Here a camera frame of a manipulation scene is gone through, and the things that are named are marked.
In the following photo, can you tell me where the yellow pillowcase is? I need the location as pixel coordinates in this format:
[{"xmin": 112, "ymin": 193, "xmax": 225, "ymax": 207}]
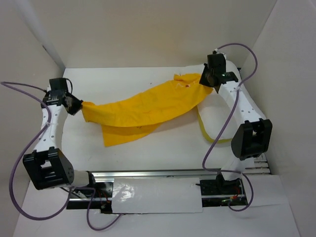
[{"xmin": 82, "ymin": 73, "xmax": 213, "ymax": 147}]

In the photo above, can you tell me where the white pillow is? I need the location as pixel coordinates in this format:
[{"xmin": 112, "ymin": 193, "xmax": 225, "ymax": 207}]
[{"xmin": 180, "ymin": 61, "xmax": 266, "ymax": 143}]

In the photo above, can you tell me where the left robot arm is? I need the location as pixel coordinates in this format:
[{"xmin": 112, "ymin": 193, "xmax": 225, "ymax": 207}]
[{"xmin": 23, "ymin": 90, "xmax": 97, "ymax": 197}]

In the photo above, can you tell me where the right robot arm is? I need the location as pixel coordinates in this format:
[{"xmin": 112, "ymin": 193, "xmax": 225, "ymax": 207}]
[{"xmin": 199, "ymin": 63, "xmax": 273, "ymax": 194}]

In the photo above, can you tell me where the white cover plate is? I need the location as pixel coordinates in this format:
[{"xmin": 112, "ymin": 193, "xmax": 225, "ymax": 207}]
[{"xmin": 112, "ymin": 178, "xmax": 203, "ymax": 214}]

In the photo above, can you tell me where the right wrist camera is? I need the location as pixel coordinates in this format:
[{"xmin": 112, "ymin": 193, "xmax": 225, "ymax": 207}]
[{"xmin": 207, "ymin": 51, "xmax": 226, "ymax": 74}]

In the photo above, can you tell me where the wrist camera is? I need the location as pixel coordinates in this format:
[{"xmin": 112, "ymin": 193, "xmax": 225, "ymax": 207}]
[
  {"xmin": 49, "ymin": 78, "xmax": 73, "ymax": 92},
  {"xmin": 207, "ymin": 51, "xmax": 226, "ymax": 74}
]

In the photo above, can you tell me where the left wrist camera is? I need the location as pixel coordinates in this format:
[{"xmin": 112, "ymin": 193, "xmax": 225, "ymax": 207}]
[{"xmin": 49, "ymin": 78, "xmax": 73, "ymax": 92}]

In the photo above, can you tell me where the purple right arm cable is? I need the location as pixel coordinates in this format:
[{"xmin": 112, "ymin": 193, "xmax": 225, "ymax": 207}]
[{"xmin": 201, "ymin": 43, "xmax": 259, "ymax": 212}]

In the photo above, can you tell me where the aluminium rail frame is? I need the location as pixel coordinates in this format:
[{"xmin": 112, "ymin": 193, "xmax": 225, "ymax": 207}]
[{"xmin": 92, "ymin": 158, "xmax": 271, "ymax": 181}]

